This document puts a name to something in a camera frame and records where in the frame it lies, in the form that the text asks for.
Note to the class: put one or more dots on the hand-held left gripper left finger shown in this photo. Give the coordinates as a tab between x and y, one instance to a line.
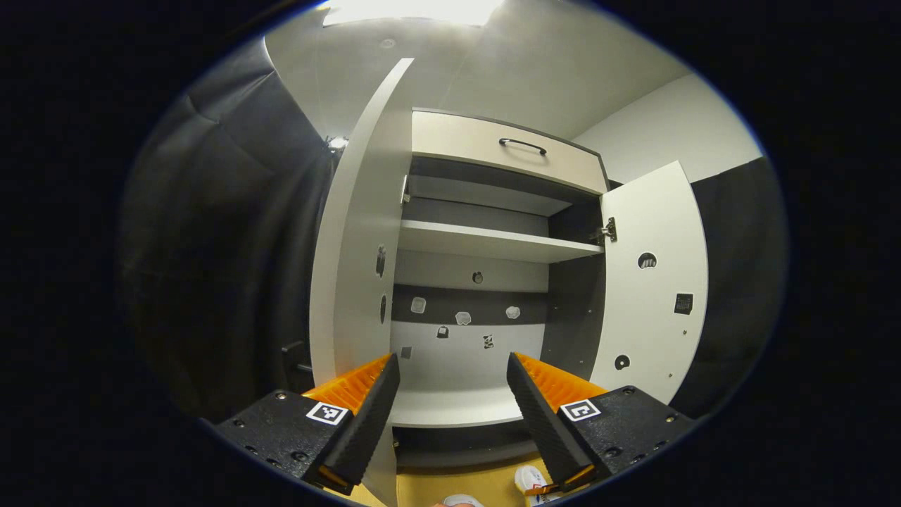
369	422

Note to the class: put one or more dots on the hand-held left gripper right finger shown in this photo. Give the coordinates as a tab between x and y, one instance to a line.
545	429

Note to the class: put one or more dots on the white shoe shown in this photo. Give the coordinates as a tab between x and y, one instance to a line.
528	477

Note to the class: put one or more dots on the white shoe cabinet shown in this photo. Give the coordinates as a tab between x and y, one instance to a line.
464	359

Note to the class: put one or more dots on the white cabinet door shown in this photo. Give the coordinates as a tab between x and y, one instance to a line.
352	232
651	338

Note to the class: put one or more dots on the white cabinet shelf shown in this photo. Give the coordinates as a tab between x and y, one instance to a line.
493	243

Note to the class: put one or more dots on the metal door hinge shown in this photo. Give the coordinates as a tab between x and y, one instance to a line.
405	193
609	231

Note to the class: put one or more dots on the white cabinet drawer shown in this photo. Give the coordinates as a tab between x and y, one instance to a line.
457	137

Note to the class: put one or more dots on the metal backdrop clip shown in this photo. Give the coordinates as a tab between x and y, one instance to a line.
337	144

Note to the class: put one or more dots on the ceiling light panel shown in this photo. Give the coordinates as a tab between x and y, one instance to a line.
415	8

